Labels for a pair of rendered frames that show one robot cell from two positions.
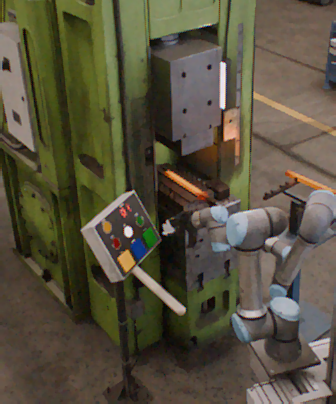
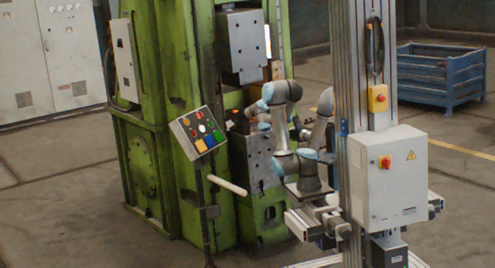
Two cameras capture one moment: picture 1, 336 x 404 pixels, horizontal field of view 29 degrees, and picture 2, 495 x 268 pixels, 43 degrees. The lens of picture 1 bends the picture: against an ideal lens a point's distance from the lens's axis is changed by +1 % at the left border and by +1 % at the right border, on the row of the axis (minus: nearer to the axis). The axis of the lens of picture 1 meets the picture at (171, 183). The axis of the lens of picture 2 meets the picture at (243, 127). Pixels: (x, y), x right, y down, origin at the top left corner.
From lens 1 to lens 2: 152 cm
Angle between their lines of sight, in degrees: 14
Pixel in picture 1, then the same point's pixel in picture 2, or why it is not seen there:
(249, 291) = (279, 136)
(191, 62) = (241, 17)
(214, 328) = (276, 233)
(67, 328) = (164, 244)
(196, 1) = not seen: outside the picture
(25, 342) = (132, 252)
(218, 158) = not seen: hidden behind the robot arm
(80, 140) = (170, 86)
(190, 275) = (253, 180)
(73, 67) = (164, 32)
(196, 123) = (249, 62)
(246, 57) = (284, 24)
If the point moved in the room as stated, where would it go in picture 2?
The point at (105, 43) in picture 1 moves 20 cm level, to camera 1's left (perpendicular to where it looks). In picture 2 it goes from (183, 4) to (153, 6)
